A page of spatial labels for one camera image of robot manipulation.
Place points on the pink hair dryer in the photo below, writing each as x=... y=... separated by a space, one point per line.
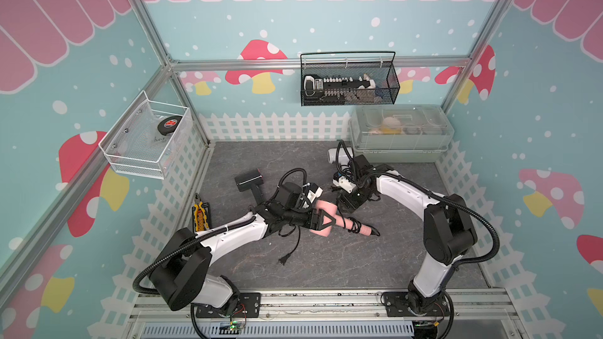
x=352 y=225

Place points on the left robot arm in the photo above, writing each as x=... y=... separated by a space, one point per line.
x=180 y=273

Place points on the white wire mesh basket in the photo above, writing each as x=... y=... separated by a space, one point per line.
x=134 y=147

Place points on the black white power strip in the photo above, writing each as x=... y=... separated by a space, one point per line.
x=337 y=89

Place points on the black red tape measure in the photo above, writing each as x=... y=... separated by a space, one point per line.
x=169 y=125

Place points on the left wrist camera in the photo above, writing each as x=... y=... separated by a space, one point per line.
x=311 y=192

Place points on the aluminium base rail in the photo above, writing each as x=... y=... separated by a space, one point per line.
x=360 y=313

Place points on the black wire mesh basket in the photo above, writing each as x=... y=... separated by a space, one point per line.
x=376 y=65

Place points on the yellow black pliers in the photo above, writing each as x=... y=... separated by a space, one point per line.
x=201 y=215

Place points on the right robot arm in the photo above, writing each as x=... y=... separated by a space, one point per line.
x=453 y=234

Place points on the white hair dryer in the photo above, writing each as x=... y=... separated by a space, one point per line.
x=342 y=156

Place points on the black hair dryer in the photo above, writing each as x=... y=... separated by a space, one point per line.
x=251 y=181

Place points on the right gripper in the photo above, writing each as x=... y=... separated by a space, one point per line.
x=345 y=201

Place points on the green clear storage box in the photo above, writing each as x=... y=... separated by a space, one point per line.
x=405 y=134

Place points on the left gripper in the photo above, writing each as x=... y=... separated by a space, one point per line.
x=316 y=224

